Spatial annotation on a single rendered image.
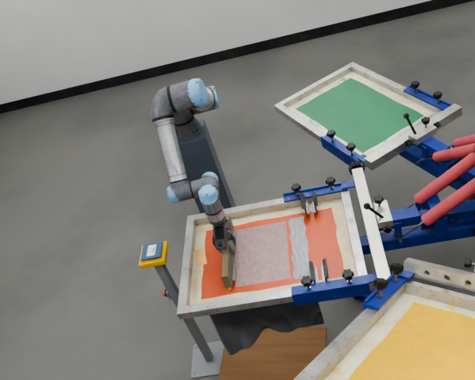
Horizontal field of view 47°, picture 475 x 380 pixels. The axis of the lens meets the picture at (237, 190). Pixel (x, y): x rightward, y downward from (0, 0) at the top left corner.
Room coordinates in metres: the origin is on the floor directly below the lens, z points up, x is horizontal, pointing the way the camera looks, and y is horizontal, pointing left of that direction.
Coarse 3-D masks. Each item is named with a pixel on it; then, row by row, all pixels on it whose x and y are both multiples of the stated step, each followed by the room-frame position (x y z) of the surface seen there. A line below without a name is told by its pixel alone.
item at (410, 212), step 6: (396, 210) 1.58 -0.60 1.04; (402, 210) 1.56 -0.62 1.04; (408, 210) 1.55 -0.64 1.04; (414, 210) 1.54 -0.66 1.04; (396, 216) 1.54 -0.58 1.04; (402, 216) 1.53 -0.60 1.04; (408, 216) 1.52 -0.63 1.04; (414, 216) 1.51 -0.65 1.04; (396, 222) 1.53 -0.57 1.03; (402, 222) 1.52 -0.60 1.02; (408, 222) 1.52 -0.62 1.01; (414, 222) 1.51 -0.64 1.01; (420, 222) 1.51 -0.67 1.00; (378, 228) 1.54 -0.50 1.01
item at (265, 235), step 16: (256, 224) 1.87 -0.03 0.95; (272, 224) 1.84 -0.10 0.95; (288, 224) 1.80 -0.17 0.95; (320, 224) 1.73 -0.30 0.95; (208, 240) 1.88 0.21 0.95; (240, 240) 1.81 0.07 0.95; (256, 240) 1.77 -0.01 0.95; (272, 240) 1.74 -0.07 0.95; (288, 240) 1.71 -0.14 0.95; (320, 240) 1.64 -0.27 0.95; (208, 256) 1.77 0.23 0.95
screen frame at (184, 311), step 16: (240, 208) 1.97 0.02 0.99; (256, 208) 1.94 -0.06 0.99; (272, 208) 1.92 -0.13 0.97; (352, 208) 1.72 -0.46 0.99; (192, 224) 1.98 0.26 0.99; (352, 224) 1.63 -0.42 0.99; (192, 240) 1.88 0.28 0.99; (352, 240) 1.55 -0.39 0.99; (192, 256) 1.80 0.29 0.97; (208, 304) 1.48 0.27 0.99; (224, 304) 1.45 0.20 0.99; (240, 304) 1.42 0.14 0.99; (256, 304) 1.41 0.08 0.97; (272, 304) 1.39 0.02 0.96
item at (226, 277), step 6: (228, 216) 1.88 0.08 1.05; (228, 246) 1.70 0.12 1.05; (222, 252) 1.67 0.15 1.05; (228, 252) 1.66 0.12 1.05; (222, 258) 1.64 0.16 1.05; (228, 258) 1.63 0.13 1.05; (222, 264) 1.60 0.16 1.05; (228, 264) 1.60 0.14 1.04; (222, 270) 1.57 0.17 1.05; (228, 270) 1.57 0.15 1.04; (222, 276) 1.54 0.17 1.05; (228, 276) 1.54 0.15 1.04; (228, 282) 1.53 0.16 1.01
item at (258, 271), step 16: (336, 240) 1.61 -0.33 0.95; (240, 256) 1.71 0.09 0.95; (256, 256) 1.67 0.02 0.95; (272, 256) 1.64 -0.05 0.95; (288, 256) 1.61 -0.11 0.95; (320, 256) 1.55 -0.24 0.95; (336, 256) 1.52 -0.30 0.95; (208, 272) 1.68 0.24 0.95; (240, 272) 1.62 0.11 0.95; (256, 272) 1.59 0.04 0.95; (272, 272) 1.56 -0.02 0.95; (288, 272) 1.53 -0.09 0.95; (320, 272) 1.47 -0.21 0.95; (336, 272) 1.44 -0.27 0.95; (208, 288) 1.59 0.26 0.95; (224, 288) 1.56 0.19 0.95; (240, 288) 1.53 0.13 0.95; (256, 288) 1.50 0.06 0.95
